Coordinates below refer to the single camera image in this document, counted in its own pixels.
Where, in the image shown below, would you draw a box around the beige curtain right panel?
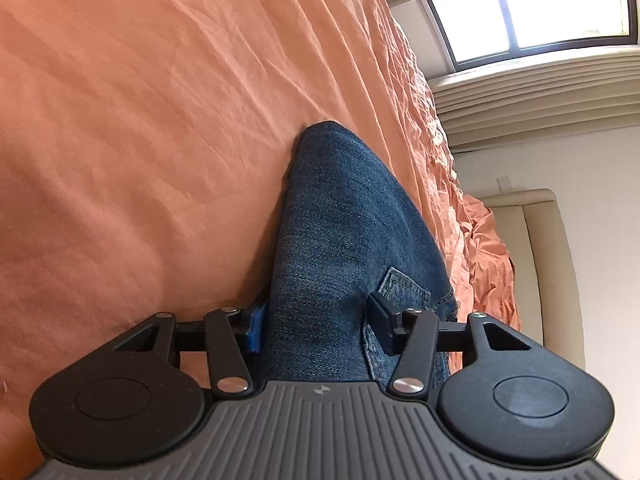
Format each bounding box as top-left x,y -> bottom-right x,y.
428,46 -> 639,153

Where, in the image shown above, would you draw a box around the window with dark frame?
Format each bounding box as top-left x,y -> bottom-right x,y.
425,0 -> 639,72

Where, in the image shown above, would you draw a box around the beige padded headboard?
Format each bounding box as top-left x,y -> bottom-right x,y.
482,188 -> 586,370

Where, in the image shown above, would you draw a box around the white wall socket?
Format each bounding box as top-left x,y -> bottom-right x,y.
496,176 -> 513,194

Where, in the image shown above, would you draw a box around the blue denim jeans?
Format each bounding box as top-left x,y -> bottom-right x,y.
256,122 -> 458,386

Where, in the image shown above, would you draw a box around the orange bed sheet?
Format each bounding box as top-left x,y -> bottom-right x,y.
1,0 -> 521,479

